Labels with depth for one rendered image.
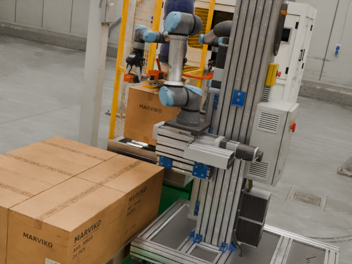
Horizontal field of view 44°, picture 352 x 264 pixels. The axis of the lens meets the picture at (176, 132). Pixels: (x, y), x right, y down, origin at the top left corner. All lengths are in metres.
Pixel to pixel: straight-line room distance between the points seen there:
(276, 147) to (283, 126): 0.13
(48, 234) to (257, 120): 1.33
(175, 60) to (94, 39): 1.94
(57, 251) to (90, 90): 2.30
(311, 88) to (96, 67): 8.14
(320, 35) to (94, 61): 8.24
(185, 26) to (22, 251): 1.52
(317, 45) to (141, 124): 8.86
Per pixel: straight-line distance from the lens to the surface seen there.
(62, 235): 2.36
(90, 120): 4.46
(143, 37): 2.85
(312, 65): 11.82
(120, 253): 3.01
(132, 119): 3.37
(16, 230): 2.55
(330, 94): 11.71
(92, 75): 4.38
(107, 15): 4.25
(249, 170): 2.70
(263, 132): 2.63
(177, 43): 2.50
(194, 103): 2.58
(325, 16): 11.79
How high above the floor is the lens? 1.70
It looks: 16 degrees down
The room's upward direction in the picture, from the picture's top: 9 degrees clockwise
